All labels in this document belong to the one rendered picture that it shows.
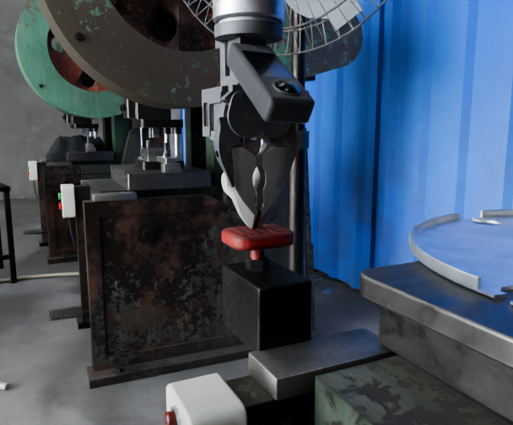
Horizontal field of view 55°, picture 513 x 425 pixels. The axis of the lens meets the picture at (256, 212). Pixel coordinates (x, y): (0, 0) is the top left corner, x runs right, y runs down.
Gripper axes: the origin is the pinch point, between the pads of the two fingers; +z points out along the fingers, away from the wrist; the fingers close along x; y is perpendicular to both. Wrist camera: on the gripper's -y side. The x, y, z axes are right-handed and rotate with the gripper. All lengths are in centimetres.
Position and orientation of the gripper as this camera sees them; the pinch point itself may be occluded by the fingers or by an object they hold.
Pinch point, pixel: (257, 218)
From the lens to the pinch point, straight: 52.8
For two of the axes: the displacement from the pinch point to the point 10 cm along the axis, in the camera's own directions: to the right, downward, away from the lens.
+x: -9.0, 0.8, -4.2
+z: 0.0, 9.9, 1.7
